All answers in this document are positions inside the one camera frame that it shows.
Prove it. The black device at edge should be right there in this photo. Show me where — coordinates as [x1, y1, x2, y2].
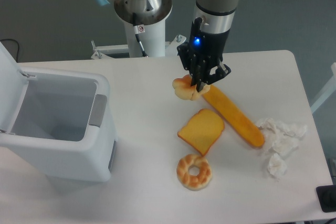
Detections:
[316, 185, 335, 212]

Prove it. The black floor cable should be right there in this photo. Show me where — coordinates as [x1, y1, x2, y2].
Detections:
[0, 38, 20, 62]

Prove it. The large crumpled white tissue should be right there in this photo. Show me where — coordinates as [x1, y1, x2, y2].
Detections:
[255, 118, 308, 157]

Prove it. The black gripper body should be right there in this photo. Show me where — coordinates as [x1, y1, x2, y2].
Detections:
[177, 17, 228, 72]

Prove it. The round braided bread roll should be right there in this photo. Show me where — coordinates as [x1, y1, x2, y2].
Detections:
[172, 75, 211, 101]

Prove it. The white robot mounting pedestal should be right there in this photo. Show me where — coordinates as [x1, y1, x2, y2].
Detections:
[90, 0, 187, 60]

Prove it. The ring shaped braided bread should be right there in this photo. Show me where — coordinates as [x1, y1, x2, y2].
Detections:
[176, 154, 213, 191]

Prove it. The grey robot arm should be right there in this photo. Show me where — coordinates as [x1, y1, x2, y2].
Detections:
[97, 0, 239, 92]

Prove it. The white open trash can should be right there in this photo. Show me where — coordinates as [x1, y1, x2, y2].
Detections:
[1, 47, 117, 182]

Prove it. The white frame post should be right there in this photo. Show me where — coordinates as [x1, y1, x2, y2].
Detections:
[310, 62, 336, 114]

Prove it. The long orange baguette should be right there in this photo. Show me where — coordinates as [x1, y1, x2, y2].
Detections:
[203, 85, 265, 147]

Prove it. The small crumpled white tissue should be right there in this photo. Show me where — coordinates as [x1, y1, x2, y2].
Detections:
[267, 153, 287, 179]

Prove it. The orange toast slice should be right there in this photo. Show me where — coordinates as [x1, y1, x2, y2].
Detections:
[177, 109, 225, 156]

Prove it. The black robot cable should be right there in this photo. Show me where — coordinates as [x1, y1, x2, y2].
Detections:
[125, 0, 149, 58]

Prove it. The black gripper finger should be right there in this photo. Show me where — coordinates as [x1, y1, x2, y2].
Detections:
[190, 56, 209, 93]
[204, 64, 231, 84]

